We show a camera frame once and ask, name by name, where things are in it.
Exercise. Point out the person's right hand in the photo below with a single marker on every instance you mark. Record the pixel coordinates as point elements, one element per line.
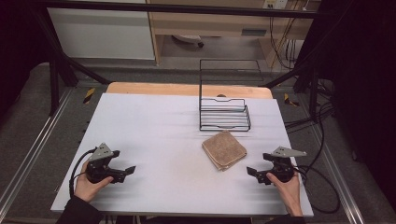
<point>288,193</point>

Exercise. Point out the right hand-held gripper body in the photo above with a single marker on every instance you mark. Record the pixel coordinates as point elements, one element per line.
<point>281,165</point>

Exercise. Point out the brown towel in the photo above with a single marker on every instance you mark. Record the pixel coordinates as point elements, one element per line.
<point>224,150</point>

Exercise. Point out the white foam board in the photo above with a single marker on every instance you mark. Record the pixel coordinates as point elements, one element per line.
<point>174,149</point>

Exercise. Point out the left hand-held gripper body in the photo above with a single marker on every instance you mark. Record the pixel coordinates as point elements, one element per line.
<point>100,161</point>

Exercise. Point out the person's left hand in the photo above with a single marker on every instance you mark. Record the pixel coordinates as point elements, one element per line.
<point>88,186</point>

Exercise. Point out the black curtain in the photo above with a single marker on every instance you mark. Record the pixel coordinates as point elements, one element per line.
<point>17,53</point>
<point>364,90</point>

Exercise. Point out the wooden desk with drawer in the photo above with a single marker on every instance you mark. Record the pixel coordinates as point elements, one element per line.
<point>230,28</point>

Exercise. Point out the white cabinet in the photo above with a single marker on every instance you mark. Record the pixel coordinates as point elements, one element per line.
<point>102,34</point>

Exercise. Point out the office chair base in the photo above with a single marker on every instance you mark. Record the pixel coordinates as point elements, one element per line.
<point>190,39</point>

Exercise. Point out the black metal frame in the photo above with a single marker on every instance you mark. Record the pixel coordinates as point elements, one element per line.
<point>62,59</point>

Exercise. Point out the yellow black floor tape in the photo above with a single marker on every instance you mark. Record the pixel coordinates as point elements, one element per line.
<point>290,100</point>
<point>89,95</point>

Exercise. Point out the aluminium floor rail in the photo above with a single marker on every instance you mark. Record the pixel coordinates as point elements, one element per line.
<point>337,177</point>
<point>29,149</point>

